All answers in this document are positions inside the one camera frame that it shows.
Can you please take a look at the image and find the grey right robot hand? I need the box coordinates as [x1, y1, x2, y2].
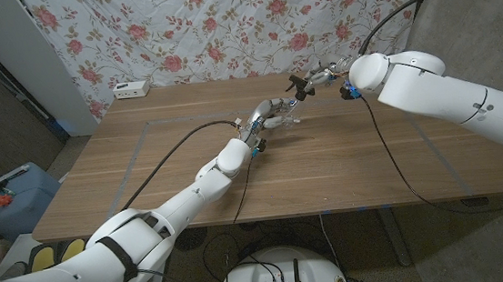
[301, 50, 363, 93]

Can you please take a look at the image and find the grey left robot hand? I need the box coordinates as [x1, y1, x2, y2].
[235, 96, 304, 146]

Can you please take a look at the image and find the floral backdrop cloth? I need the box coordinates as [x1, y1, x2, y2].
[22, 0, 442, 127]

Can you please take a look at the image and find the white power strip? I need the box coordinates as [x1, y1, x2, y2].
[111, 78, 152, 101]

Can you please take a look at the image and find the round black floor fan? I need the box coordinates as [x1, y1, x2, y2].
[172, 227, 210, 254]

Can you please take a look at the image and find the white robot torso base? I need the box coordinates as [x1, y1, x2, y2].
[215, 239, 351, 282]

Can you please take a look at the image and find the yellow and black pad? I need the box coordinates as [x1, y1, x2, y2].
[24, 237, 89, 275]

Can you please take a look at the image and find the blue storage box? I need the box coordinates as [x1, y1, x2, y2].
[0, 158, 67, 245]

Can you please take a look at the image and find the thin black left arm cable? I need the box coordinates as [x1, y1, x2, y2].
[197, 154, 268, 282]

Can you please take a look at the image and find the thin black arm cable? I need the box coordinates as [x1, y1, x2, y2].
[359, 85, 503, 224]
[197, 154, 268, 282]

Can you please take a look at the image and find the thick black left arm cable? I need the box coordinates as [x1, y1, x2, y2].
[113, 118, 247, 213]

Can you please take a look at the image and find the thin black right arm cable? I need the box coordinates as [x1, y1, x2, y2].
[359, 85, 503, 224]

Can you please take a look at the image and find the white wall panel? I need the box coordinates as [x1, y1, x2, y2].
[0, 0, 100, 144]

